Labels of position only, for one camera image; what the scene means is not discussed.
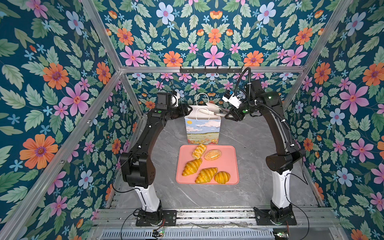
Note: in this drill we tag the black hook rail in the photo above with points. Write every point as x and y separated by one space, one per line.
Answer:
211 70

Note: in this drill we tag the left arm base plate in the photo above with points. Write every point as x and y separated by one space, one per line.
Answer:
156 219

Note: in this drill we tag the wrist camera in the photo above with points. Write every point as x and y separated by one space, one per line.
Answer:
232 99
167 101

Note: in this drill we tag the croissant left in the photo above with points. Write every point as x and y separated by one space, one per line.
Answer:
191 167

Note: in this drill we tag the croissant centre bottom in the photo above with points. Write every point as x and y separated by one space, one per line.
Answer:
206 175

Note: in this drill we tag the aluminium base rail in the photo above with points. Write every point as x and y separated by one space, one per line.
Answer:
234 223

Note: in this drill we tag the oval seeded bread roll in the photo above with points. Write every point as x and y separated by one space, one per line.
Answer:
213 155

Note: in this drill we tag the small croissant top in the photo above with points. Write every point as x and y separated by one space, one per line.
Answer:
199 151

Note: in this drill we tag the round striped bun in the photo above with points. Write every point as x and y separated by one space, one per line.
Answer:
222 177

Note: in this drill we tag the pink rectangular tray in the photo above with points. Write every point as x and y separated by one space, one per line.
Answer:
227 162

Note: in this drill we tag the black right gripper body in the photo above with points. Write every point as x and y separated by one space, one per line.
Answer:
243 109

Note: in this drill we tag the painted landscape paper bag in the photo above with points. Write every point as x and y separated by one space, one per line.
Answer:
202 126

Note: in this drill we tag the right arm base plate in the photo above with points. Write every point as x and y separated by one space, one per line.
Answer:
274 216

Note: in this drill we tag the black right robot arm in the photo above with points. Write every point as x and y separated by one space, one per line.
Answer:
270 106

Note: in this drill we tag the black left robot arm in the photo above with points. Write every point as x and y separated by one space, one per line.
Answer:
137 168

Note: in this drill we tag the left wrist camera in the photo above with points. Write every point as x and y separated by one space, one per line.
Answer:
167 101

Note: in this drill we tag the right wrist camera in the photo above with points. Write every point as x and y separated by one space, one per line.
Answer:
232 99

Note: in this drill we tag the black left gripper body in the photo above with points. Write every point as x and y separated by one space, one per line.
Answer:
180 110

